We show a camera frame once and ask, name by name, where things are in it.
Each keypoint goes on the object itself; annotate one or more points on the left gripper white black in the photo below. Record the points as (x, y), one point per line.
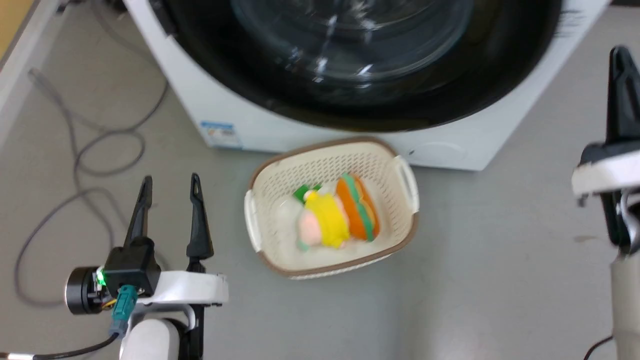
(190, 289)

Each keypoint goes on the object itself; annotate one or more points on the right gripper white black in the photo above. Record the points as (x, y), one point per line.
(610, 172)

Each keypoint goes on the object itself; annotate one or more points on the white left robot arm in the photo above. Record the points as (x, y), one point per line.
(150, 340)

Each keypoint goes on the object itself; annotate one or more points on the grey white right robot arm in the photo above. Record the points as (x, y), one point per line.
(627, 305)

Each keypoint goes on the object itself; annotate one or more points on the black round glass washer door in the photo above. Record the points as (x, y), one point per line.
(500, 75)

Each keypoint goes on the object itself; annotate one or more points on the white front-load washing machine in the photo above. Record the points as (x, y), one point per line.
(350, 131)

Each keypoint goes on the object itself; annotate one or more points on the blue white energy label sticker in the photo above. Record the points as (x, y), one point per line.
(220, 134)

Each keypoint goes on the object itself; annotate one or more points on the cream perforated plastic laundry basket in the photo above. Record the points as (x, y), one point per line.
(280, 190)

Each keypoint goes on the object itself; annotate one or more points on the green fabric toy piece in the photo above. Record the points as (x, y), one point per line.
(301, 192)

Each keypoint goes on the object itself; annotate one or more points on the plush doll with yellow hair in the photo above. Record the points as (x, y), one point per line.
(327, 222)

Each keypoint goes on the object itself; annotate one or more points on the orange green striped plush toy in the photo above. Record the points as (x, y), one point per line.
(357, 212)

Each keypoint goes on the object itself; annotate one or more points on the white baseboard strip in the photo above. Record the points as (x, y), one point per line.
(25, 60)

